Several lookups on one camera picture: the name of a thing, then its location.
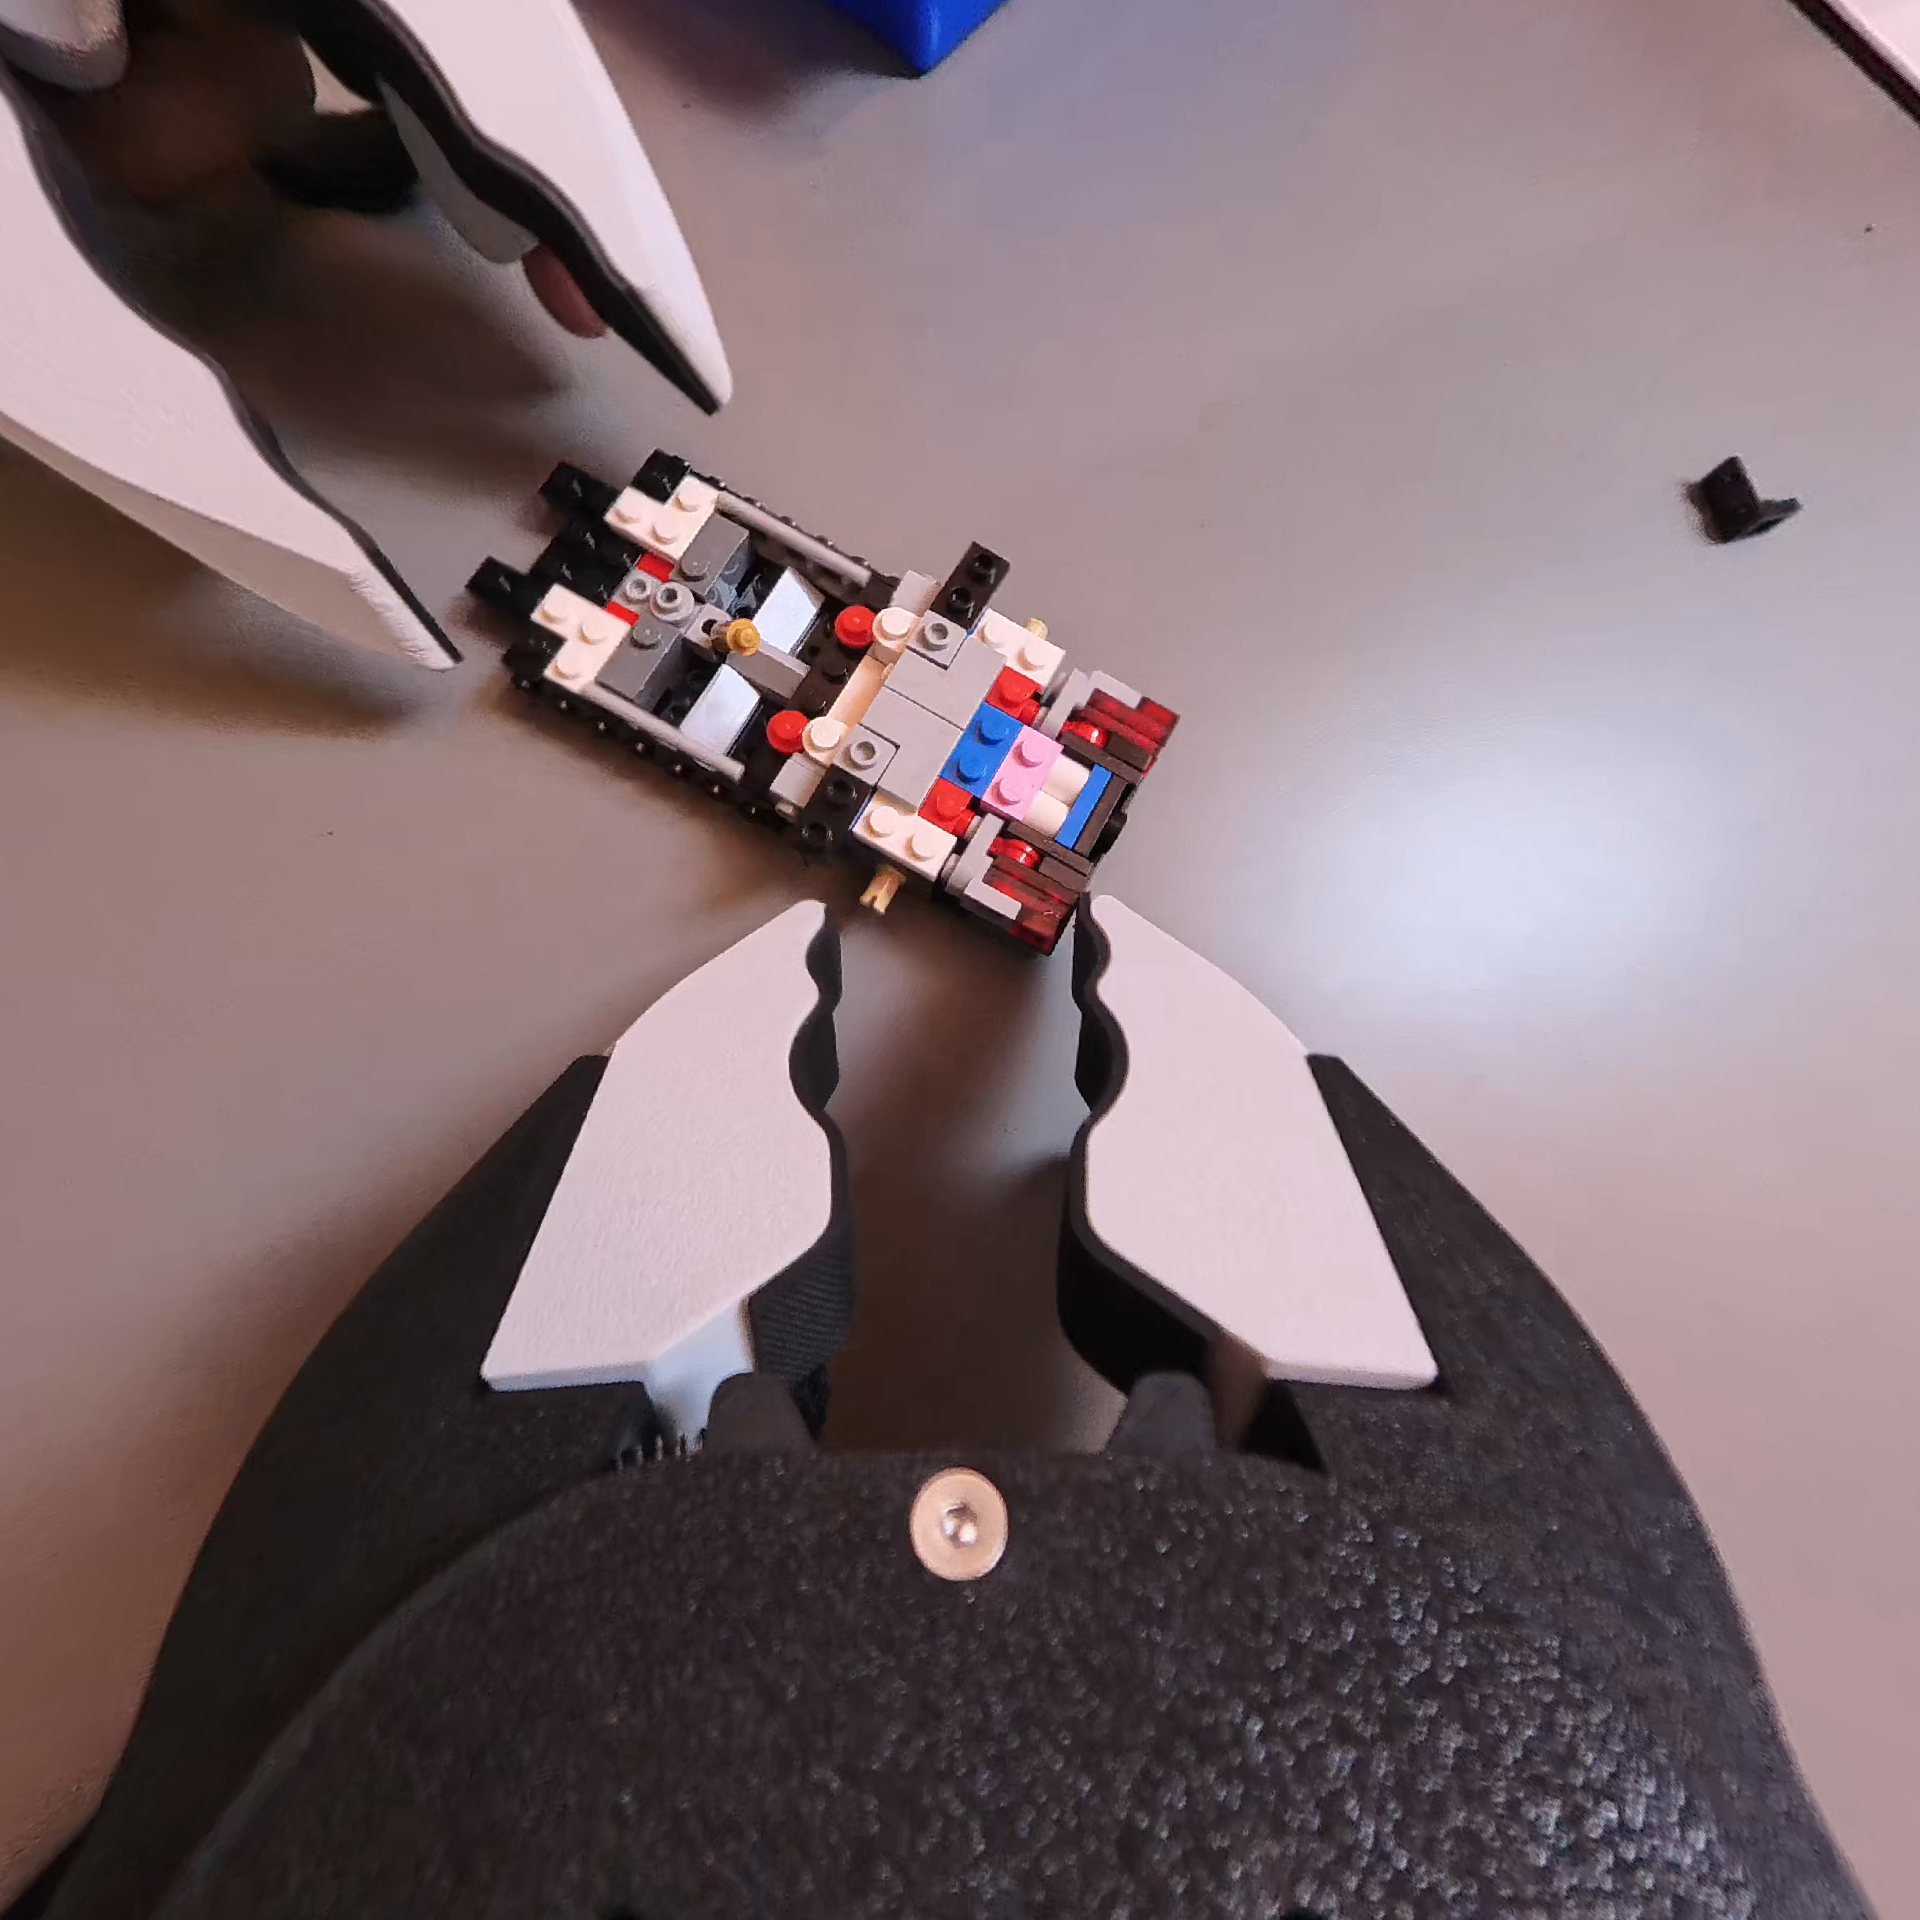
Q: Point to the brick car model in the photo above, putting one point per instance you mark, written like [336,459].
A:
[872,707]

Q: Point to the large blue plastic bin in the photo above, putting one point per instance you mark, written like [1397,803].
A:
[914,30]

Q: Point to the small black clip brick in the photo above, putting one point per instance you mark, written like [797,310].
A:
[1740,501]

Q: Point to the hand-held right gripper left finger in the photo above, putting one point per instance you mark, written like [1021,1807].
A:
[674,1200]

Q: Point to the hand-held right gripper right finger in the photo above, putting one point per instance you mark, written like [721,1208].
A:
[1245,1200]

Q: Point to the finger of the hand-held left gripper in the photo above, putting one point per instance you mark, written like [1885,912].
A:
[556,152]
[150,422]

